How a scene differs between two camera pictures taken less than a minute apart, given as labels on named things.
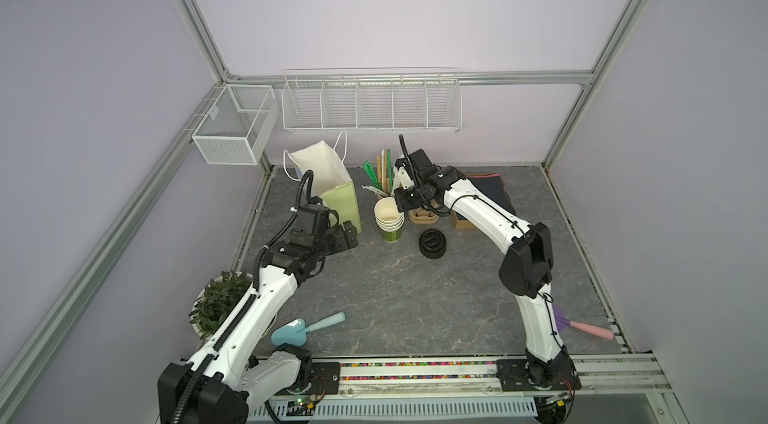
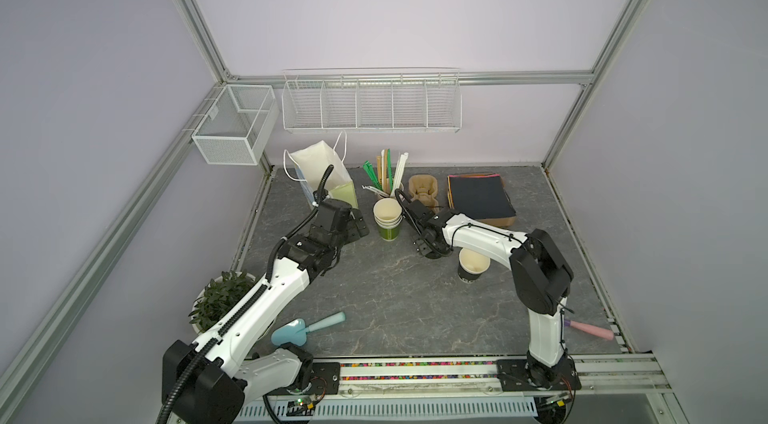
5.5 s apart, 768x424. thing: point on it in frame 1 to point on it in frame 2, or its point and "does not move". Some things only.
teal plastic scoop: x=295 y=331 does not move
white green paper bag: x=331 y=181 does not move
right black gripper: x=400 y=193 to x=419 y=246
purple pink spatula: x=561 y=322 does not move
